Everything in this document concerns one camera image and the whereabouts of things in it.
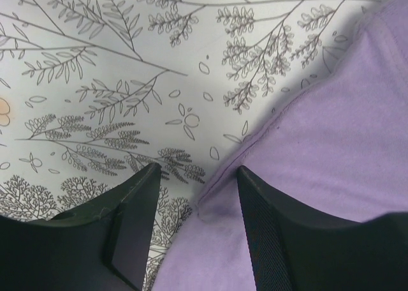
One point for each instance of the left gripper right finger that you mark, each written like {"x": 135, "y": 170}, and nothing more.
{"x": 296, "y": 247}

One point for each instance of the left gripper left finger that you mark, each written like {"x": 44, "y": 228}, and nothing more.
{"x": 102, "y": 244}

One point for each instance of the purple t shirt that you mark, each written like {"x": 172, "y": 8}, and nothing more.
{"x": 340, "y": 146}

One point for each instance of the floral patterned table mat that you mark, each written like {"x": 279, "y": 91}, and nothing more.
{"x": 94, "y": 90}

